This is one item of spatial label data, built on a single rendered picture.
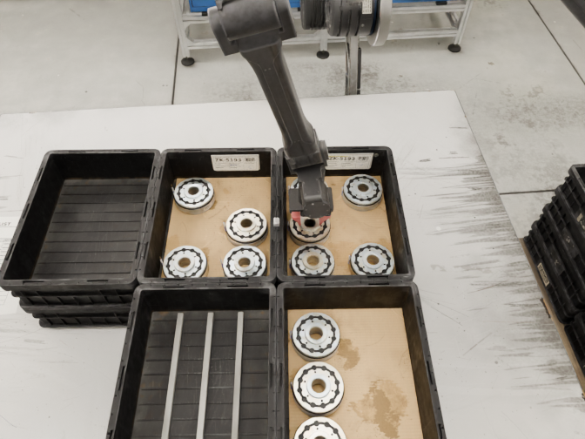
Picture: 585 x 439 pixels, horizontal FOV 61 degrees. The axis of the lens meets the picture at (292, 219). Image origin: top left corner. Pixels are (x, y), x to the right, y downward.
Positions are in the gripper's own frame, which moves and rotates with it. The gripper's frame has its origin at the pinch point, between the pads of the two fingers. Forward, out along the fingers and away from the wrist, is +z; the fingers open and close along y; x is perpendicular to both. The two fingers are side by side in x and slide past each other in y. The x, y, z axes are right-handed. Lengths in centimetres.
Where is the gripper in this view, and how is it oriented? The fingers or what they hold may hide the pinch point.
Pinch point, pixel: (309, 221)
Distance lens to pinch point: 121.5
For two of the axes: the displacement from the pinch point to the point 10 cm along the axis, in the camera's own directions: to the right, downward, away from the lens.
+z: 0.0, 6.0, 8.0
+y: 10.0, -0.3, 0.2
